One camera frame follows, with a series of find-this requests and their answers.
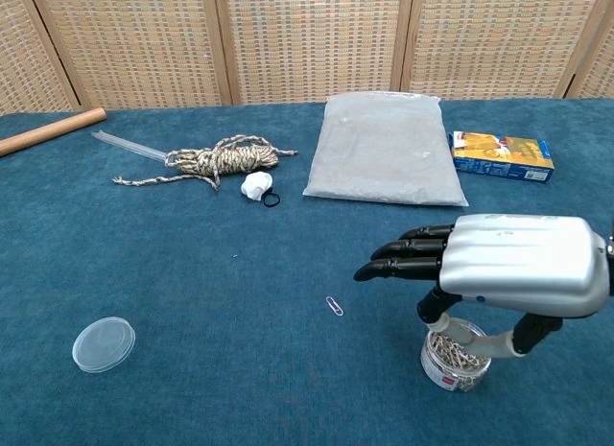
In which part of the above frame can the round clear container of clips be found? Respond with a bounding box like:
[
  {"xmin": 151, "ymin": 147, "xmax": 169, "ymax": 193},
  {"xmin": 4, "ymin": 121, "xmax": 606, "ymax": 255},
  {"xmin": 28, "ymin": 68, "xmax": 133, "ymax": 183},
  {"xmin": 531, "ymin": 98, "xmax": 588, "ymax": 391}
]
[{"xmin": 419, "ymin": 317, "xmax": 493, "ymax": 394}]

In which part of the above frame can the yellow and blue box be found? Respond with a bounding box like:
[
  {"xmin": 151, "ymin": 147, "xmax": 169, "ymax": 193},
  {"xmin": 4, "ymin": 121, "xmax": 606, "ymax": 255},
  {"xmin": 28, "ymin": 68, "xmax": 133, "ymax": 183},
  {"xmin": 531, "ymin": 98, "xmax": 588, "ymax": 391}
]
[{"xmin": 448, "ymin": 129, "xmax": 556, "ymax": 185}]

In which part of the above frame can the white plastic cap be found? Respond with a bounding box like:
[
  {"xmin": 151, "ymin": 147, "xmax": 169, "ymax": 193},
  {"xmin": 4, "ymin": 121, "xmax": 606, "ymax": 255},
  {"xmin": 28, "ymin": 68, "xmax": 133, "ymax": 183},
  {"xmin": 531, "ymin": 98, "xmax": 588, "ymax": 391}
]
[{"xmin": 238, "ymin": 172, "xmax": 275, "ymax": 202}]

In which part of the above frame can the clear plastic tube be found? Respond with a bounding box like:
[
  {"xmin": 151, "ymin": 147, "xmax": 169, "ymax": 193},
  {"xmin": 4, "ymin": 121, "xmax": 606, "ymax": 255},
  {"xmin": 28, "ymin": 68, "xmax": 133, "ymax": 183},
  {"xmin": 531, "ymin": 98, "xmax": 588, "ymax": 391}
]
[{"xmin": 90, "ymin": 129, "xmax": 170, "ymax": 162}]

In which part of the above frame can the grey cloth in plastic bag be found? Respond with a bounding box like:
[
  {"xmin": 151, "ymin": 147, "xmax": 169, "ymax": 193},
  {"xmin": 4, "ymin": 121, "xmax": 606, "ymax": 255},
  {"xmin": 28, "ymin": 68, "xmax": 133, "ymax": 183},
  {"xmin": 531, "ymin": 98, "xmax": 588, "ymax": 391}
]
[{"xmin": 302, "ymin": 91, "xmax": 470, "ymax": 208}]

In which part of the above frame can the coiled camouflage rope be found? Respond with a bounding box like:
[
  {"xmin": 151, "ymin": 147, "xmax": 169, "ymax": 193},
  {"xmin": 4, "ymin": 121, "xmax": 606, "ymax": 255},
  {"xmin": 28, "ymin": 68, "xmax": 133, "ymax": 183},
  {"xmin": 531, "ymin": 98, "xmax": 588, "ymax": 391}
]
[{"xmin": 111, "ymin": 134, "xmax": 299, "ymax": 192}]

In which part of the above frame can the clear round plastic lid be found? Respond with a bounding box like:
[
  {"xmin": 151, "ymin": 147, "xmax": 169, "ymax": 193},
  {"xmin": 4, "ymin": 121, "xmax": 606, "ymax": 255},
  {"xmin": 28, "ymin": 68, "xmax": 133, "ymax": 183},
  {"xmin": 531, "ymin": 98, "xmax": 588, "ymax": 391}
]
[{"xmin": 71, "ymin": 316, "xmax": 137, "ymax": 375}]

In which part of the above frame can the woven bamboo folding screen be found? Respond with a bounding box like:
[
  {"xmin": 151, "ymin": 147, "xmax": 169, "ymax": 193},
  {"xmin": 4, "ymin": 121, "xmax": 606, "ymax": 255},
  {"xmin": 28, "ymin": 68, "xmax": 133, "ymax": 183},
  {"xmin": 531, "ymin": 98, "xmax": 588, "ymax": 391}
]
[{"xmin": 0, "ymin": 0, "xmax": 614, "ymax": 117}]

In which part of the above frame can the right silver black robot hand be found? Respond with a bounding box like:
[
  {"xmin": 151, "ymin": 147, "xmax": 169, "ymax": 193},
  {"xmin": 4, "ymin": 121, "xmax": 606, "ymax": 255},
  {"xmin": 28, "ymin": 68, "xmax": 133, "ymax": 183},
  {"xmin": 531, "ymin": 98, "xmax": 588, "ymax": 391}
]
[{"xmin": 353, "ymin": 214, "xmax": 614, "ymax": 361}]

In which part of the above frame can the wooden rod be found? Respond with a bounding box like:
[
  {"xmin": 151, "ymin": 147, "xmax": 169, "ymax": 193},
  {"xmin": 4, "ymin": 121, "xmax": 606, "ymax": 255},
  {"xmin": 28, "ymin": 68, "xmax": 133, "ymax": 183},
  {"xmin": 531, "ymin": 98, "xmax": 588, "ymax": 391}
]
[{"xmin": 0, "ymin": 106, "xmax": 107, "ymax": 158}]

